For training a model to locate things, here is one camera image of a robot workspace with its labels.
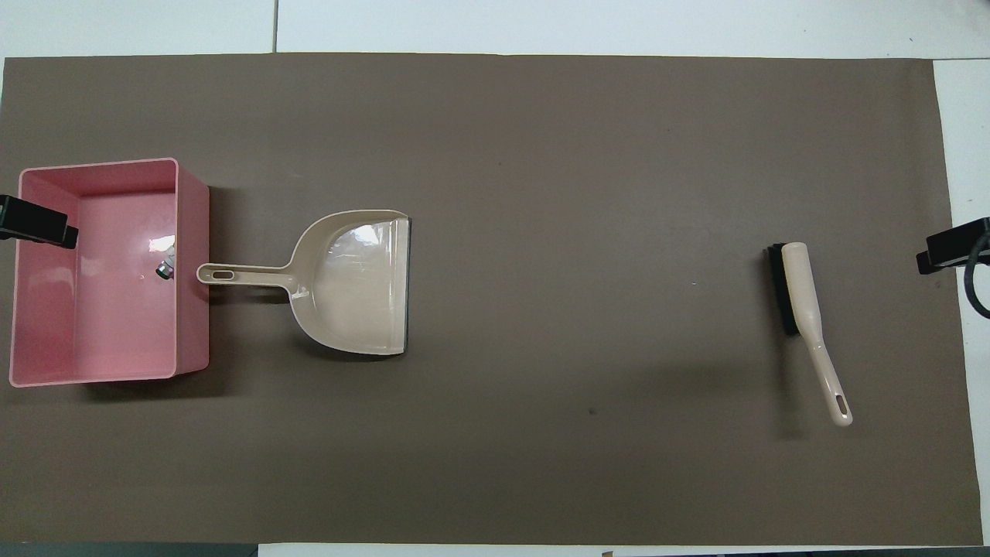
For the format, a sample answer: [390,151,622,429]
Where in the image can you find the black cable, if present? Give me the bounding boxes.
[964,232,990,320]

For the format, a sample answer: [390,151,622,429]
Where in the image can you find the beige plastic dustpan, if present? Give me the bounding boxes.
[196,210,413,357]

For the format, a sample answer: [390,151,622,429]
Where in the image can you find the beige hand brush black bristles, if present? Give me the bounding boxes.
[765,242,854,427]

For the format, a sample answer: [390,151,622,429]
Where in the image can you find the pink plastic bin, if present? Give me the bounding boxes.
[9,158,211,388]

